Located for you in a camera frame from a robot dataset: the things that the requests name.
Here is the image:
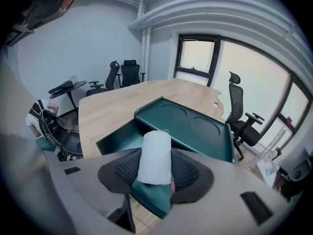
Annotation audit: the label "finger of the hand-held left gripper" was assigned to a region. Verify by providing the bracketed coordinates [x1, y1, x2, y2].
[13, 0, 68, 34]

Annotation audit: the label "white towel item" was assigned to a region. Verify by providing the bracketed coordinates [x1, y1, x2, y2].
[136, 130, 172, 185]

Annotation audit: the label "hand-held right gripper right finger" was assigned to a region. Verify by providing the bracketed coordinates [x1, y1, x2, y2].
[146, 149, 289, 235]

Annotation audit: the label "dark green box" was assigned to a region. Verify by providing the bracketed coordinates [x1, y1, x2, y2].
[95, 96, 236, 219]

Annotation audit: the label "white ceiling pipe bundle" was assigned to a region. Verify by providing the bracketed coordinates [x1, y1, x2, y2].
[128, 0, 305, 42]

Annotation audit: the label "round black side table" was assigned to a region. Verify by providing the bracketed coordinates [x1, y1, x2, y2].
[48, 80, 88, 115]

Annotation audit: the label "small black framed window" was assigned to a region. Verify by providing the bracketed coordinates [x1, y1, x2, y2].
[174, 33, 221, 87]

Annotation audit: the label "black bag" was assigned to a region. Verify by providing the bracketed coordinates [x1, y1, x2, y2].
[48, 80, 76, 94]

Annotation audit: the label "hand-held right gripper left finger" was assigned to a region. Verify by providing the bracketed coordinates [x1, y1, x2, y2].
[46, 147, 142, 234]

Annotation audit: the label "tipped black office chair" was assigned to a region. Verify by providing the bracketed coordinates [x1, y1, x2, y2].
[38, 109, 84, 162]

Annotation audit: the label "white vertical wall pipes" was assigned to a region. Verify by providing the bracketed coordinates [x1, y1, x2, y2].
[136, 0, 150, 82]

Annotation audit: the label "black mesh office chair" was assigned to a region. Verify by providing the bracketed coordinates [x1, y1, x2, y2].
[224, 71, 265, 162]
[86, 80, 108, 97]
[105, 60, 121, 91]
[120, 60, 145, 88]

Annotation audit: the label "large black framed window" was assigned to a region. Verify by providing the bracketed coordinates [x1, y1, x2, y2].
[212, 38, 312, 158]

